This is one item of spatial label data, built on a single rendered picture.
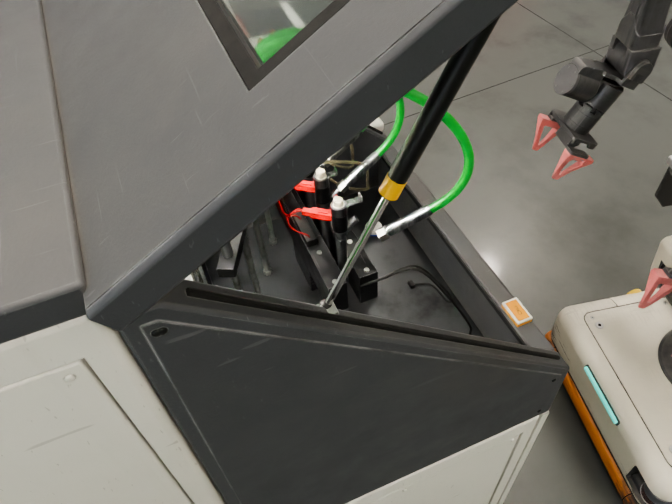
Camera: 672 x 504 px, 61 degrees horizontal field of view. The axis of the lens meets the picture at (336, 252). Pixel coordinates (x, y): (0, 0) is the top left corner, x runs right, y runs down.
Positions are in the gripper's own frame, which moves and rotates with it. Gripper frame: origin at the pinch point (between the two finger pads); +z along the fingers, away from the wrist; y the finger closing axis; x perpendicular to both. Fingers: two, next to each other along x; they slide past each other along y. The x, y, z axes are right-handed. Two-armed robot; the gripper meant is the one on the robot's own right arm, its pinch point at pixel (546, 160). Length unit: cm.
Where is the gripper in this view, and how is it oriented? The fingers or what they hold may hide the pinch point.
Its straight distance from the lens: 129.9
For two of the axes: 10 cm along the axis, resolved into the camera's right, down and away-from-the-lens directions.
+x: 9.0, 1.3, 4.2
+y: 1.9, 7.4, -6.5
